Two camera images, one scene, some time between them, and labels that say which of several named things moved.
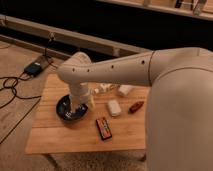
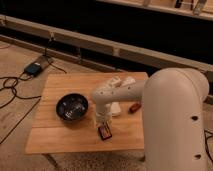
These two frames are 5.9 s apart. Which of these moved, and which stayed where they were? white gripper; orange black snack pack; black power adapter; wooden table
Moved: white gripper
Stayed: wooden table; orange black snack pack; black power adapter
